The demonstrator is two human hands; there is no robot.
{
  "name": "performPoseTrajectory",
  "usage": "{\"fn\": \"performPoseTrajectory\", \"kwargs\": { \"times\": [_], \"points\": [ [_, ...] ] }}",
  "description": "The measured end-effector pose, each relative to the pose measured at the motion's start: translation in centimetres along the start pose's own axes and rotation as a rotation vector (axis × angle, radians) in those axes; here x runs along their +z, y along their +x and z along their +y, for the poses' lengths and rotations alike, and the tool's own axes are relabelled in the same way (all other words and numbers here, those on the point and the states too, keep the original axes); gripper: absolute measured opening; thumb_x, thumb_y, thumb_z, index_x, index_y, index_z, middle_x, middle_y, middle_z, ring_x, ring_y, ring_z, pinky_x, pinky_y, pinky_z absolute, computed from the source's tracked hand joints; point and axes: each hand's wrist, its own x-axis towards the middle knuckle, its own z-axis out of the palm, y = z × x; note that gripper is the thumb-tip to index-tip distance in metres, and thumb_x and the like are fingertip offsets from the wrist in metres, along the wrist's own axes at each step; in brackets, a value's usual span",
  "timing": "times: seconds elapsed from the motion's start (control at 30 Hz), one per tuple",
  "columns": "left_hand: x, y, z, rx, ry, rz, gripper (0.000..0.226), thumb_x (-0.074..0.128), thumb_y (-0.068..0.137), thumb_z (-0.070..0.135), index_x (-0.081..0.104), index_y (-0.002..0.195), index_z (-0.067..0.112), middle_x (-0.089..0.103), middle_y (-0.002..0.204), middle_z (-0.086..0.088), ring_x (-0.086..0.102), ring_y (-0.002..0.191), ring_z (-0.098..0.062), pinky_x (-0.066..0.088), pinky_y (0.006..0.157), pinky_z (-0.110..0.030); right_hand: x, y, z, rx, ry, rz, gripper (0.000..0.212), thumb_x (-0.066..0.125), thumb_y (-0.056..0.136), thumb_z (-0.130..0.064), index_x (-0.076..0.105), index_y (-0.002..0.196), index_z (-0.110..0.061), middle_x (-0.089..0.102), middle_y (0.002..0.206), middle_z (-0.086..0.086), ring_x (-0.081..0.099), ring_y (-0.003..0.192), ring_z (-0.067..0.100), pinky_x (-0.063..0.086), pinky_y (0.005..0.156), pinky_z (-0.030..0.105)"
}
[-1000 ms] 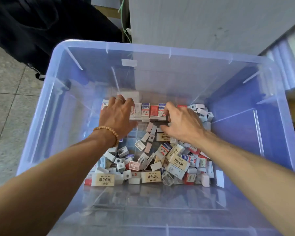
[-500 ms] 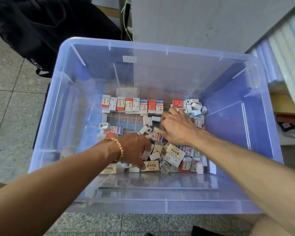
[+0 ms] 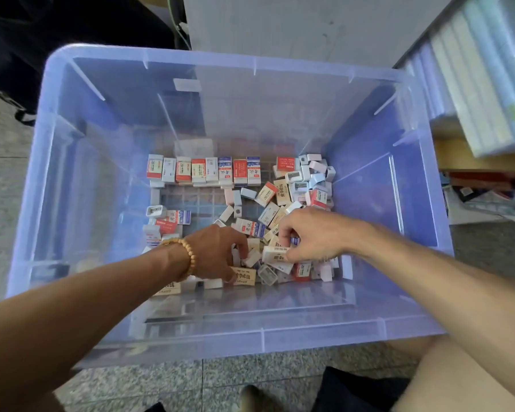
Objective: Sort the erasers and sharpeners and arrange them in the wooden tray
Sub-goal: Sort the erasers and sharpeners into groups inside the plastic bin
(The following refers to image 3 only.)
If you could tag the person's left hand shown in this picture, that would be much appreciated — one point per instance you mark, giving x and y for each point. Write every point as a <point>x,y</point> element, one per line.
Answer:
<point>219,253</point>

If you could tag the person's right leg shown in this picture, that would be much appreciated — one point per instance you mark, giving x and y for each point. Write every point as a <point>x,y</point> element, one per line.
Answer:
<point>446,382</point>

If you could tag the black backpack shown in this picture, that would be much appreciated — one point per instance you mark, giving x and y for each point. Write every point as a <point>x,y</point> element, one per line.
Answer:
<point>17,55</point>

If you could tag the pile of boxed erasers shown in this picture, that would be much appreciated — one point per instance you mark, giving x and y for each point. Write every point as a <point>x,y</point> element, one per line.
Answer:
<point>279,201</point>

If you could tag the person's right hand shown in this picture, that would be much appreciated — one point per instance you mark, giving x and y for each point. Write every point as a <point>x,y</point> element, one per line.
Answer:
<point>322,234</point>

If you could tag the white cabinet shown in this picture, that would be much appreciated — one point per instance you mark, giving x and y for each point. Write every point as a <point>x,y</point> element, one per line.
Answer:
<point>309,25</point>

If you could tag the stack of white blue books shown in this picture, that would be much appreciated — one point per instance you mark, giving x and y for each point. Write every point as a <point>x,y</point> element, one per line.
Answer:
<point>481,73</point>

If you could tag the person's left forearm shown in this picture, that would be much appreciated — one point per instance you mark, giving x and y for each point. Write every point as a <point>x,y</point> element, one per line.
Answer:
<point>69,326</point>

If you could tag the person's right forearm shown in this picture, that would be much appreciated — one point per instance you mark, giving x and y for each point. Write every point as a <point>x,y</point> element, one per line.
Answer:
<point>463,296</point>

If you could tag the clear plastic storage bin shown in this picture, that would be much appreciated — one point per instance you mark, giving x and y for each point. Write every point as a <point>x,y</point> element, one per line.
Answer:
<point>94,167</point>

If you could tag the black shorts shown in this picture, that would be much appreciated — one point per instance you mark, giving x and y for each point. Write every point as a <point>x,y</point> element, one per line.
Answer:
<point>356,392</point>

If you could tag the person's left cream clog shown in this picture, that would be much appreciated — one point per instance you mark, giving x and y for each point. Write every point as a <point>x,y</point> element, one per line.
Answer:
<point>251,399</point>

